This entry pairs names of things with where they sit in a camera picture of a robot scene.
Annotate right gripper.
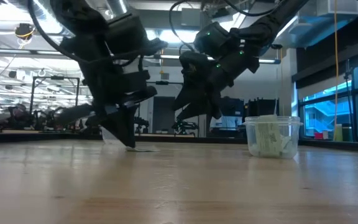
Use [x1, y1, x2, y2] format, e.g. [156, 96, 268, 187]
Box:
[172, 51, 234, 121]

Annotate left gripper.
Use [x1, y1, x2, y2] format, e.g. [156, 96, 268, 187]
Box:
[79, 57, 158, 149]

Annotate clear round plastic container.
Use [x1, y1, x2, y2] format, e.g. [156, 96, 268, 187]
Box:
[100, 126, 127, 146]
[243, 115, 303, 159]

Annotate dark grey door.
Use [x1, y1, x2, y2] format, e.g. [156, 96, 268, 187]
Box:
[152, 96, 176, 134]

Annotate black equipment crates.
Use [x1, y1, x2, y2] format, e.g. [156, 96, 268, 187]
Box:
[246, 97, 280, 118]

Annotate grey ceiling unit box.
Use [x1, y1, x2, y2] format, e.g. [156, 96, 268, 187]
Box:
[180, 7, 202, 27]

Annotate ceiling light strip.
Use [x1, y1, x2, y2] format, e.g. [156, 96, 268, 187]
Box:
[154, 54, 282, 65]

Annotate person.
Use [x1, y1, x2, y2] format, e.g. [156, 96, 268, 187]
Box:
[9, 104, 27, 123]

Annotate black dome ceiling fixture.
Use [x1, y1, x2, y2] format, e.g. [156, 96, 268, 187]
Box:
[14, 23, 36, 41]

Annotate yellow-green jar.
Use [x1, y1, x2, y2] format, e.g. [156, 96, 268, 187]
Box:
[334, 123, 344, 142]

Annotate thin black stand pole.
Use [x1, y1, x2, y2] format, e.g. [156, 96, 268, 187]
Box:
[344, 58, 354, 141]

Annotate dark green jar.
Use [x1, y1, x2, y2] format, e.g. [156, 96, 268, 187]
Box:
[342, 123, 353, 142]

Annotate black gantry frame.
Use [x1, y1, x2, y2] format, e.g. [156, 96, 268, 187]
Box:
[29, 75, 81, 110]
[146, 80, 185, 135]

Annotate black aluminium table frame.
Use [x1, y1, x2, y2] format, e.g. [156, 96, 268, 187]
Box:
[0, 130, 358, 153]

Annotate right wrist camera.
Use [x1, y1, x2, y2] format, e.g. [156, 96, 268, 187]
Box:
[193, 21, 233, 54]

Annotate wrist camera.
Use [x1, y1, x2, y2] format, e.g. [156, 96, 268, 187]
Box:
[193, 21, 233, 54]
[104, 12, 169, 58]

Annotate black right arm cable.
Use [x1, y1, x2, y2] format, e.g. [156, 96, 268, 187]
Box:
[168, 0, 200, 53]

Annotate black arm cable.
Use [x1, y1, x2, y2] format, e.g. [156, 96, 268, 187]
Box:
[168, 0, 200, 53]
[25, 0, 157, 65]

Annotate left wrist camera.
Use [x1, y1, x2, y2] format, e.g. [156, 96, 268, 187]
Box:
[104, 12, 169, 58]

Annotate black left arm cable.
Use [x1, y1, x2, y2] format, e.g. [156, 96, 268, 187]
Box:
[25, 0, 157, 65]

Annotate smooth silver round duct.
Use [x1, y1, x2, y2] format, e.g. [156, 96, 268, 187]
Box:
[104, 0, 130, 16]

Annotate yellow hanging cord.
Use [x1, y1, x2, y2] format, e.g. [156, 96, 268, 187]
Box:
[333, 0, 339, 141]

